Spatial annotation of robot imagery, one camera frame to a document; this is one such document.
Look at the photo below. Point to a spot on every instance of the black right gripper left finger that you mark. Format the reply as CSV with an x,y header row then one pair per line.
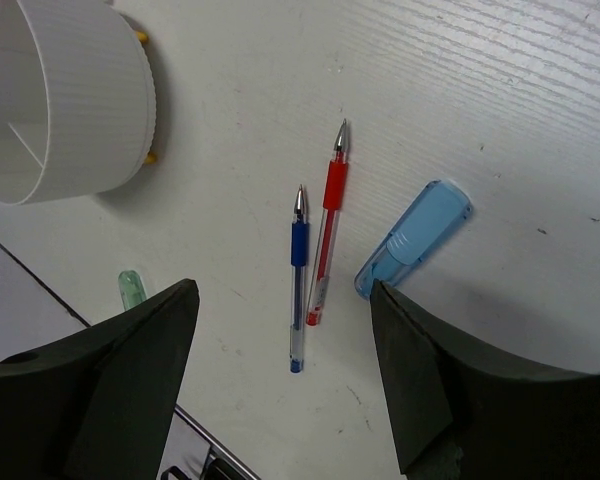
x,y
98,404

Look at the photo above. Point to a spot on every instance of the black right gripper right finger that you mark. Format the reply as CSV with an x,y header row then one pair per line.
x,y
461,408

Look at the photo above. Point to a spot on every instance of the green transparent highlighter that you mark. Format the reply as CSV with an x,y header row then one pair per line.
x,y
131,289

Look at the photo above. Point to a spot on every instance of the blue transparent highlighter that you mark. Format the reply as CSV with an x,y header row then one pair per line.
x,y
433,217

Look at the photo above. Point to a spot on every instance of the red gel pen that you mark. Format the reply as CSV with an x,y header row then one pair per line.
x,y
331,205

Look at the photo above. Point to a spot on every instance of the blue gel pen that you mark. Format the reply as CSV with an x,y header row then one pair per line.
x,y
298,261

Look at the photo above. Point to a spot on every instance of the white round pen holder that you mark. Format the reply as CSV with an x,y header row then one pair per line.
x,y
77,100

